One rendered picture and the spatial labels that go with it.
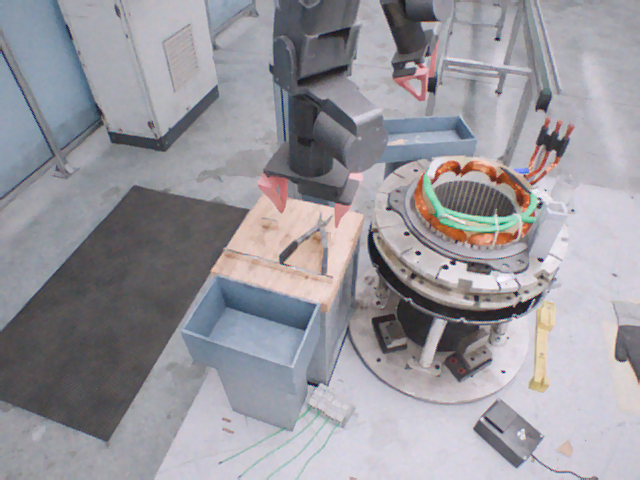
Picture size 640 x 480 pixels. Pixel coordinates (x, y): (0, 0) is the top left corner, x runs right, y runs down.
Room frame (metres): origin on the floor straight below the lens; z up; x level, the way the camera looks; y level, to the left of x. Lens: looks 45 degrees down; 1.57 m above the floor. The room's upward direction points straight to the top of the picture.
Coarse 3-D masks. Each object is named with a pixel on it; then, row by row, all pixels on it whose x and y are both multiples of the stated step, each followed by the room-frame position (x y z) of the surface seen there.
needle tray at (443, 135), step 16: (400, 128) 0.88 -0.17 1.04; (416, 128) 0.88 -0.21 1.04; (432, 128) 0.89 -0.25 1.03; (448, 128) 0.89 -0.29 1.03; (464, 128) 0.86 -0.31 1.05; (400, 144) 0.77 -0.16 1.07; (416, 144) 0.78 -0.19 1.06; (432, 144) 0.78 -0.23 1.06; (448, 144) 0.79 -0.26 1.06; (464, 144) 0.79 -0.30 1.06; (384, 160) 0.77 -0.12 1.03; (400, 160) 0.77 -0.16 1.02; (416, 160) 0.79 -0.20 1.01; (384, 176) 0.86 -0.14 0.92
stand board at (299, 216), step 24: (264, 216) 0.55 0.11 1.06; (288, 216) 0.55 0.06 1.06; (312, 216) 0.55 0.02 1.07; (360, 216) 0.55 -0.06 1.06; (240, 240) 0.49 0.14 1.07; (264, 240) 0.49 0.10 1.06; (288, 240) 0.49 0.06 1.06; (312, 240) 0.49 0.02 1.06; (336, 240) 0.49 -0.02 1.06; (216, 264) 0.44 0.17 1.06; (240, 264) 0.44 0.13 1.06; (312, 264) 0.44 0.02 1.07; (336, 264) 0.44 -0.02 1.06; (288, 288) 0.39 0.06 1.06; (312, 288) 0.39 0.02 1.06; (336, 288) 0.40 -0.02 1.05
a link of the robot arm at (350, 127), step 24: (288, 48) 0.42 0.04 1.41; (288, 72) 0.42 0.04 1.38; (336, 72) 0.45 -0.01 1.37; (312, 96) 0.41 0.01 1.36; (336, 96) 0.40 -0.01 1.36; (360, 96) 0.41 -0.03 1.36; (336, 120) 0.39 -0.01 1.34; (360, 120) 0.37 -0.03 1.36; (336, 144) 0.37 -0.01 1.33; (360, 144) 0.37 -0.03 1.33; (384, 144) 0.39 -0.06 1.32; (360, 168) 0.37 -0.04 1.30
